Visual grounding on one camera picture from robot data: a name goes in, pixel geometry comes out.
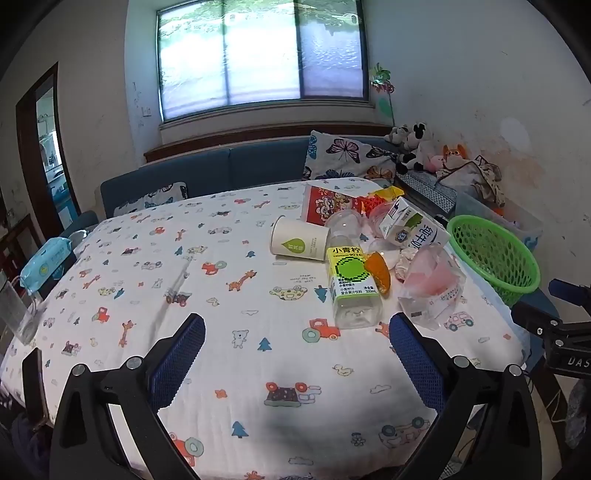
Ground clear pink plastic bag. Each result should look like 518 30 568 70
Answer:
398 244 465 330

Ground red printed snack cup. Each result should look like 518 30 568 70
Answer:
301 182 365 227

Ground red foam net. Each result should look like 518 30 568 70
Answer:
355 194 386 217

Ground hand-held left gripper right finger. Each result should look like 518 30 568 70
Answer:
389 313 543 480

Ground brown door frame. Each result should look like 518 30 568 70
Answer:
16 62 77 238

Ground small car print pillow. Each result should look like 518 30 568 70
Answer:
113 182 189 217

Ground window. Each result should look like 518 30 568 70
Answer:
156 0 370 123

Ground orange plastic piece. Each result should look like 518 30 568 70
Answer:
364 251 392 295

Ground white milk carton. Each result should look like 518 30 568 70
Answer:
379 198 451 252

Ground clear plastic container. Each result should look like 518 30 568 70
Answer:
0 277 44 344

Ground beige patterned cloth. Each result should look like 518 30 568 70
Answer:
436 156 506 206

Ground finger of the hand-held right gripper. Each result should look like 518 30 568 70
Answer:
512 300 561 335
549 278 591 309

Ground clear plastic storage box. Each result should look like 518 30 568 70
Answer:
455 189 546 252

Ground crumpled white tissue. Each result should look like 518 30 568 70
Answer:
394 247 419 280

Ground blue wet wipes pack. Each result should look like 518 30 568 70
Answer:
19 237 75 294

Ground black white cow plush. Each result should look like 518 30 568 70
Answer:
397 122 435 175

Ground clear plastic bowl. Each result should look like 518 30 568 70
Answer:
367 199 403 238

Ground butterfly print pillow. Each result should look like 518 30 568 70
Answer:
302 130 400 182

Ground white paper cup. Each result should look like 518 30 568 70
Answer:
270 215 329 263

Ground colourful pinwheel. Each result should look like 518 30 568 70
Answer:
368 62 398 127

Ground blue sofa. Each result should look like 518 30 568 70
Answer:
60 134 561 324

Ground green plastic basket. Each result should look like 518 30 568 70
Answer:
447 215 541 308

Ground grey patterned cushion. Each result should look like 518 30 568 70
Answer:
394 170 458 215

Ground green label plastic bottle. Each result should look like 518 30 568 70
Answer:
325 210 382 329

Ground cartoon printed blanket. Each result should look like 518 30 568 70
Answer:
0 178 532 480

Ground brown wooden window ledge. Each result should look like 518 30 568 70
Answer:
144 122 393 163

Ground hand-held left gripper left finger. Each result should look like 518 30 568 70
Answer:
48 313 206 480

